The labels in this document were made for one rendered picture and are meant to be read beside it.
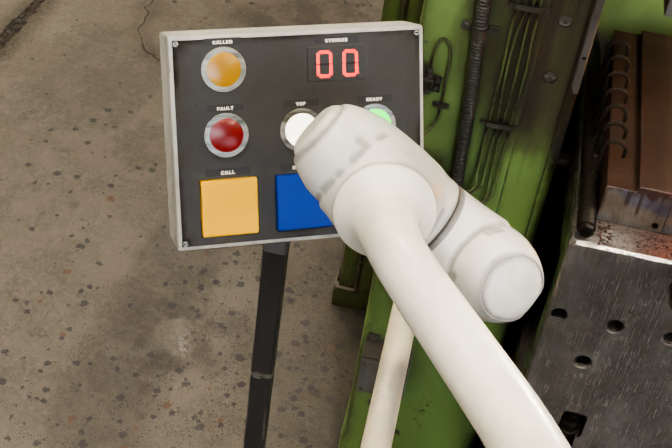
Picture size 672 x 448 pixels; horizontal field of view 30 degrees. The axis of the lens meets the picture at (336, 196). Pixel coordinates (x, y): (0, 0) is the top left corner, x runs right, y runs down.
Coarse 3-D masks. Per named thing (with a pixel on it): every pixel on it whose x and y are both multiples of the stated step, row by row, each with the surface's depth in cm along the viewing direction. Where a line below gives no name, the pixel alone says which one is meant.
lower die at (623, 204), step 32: (640, 64) 204; (608, 96) 200; (640, 96) 197; (608, 128) 192; (640, 128) 190; (608, 160) 185; (640, 160) 184; (608, 192) 181; (640, 192) 180; (640, 224) 184
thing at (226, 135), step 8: (224, 120) 161; (232, 120) 162; (216, 128) 161; (224, 128) 161; (232, 128) 162; (240, 128) 162; (216, 136) 161; (224, 136) 162; (232, 136) 162; (240, 136) 162; (216, 144) 162; (224, 144) 162; (232, 144) 162; (240, 144) 162
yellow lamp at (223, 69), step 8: (216, 56) 159; (224, 56) 160; (232, 56) 160; (208, 64) 159; (216, 64) 159; (224, 64) 160; (232, 64) 160; (208, 72) 159; (216, 72) 160; (224, 72) 160; (232, 72) 160; (240, 72) 161; (216, 80) 160; (224, 80) 160; (232, 80) 160
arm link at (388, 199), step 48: (336, 144) 122; (384, 144) 122; (336, 192) 122; (384, 192) 119; (432, 192) 122; (384, 240) 114; (432, 240) 126; (432, 288) 110; (432, 336) 109; (480, 336) 108; (480, 384) 105; (528, 384) 106; (480, 432) 105; (528, 432) 101
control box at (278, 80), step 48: (192, 48) 159; (240, 48) 160; (288, 48) 162; (336, 48) 163; (384, 48) 165; (192, 96) 160; (240, 96) 161; (288, 96) 163; (336, 96) 165; (384, 96) 166; (192, 144) 161; (288, 144) 164; (192, 192) 162; (192, 240) 164; (240, 240) 165; (288, 240) 167
